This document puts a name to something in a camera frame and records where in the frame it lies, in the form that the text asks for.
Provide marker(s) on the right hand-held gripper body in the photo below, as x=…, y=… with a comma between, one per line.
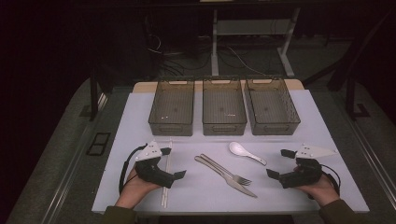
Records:
x=303, y=174

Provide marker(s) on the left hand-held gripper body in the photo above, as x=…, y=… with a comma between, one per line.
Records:
x=154, y=172

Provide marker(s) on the white chopstick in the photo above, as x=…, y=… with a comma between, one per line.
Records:
x=166, y=196
x=163, y=196

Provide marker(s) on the metal forks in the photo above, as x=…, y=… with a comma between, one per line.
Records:
x=239, y=188

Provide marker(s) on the white ceramic spoon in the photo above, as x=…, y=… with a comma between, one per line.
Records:
x=236, y=148

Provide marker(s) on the clear brown plastic bin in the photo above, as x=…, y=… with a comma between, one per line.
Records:
x=172, y=105
x=223, y=105
x=271, y=105

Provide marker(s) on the person's right hand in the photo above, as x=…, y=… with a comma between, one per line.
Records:
x=322, y=190

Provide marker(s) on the person's left hand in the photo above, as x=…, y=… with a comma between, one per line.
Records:
x=134, y=191

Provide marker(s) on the white table board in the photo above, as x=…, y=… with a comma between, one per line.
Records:
x=202, y=199

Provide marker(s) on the black metal stand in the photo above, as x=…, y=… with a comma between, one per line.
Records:
x=93, y=96
x=350, y=99

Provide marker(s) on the metal rail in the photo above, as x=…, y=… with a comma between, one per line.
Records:
x=67, y=180
x=373, y=161

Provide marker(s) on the white metal desk frame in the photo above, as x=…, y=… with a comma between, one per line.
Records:
x=214, y=46

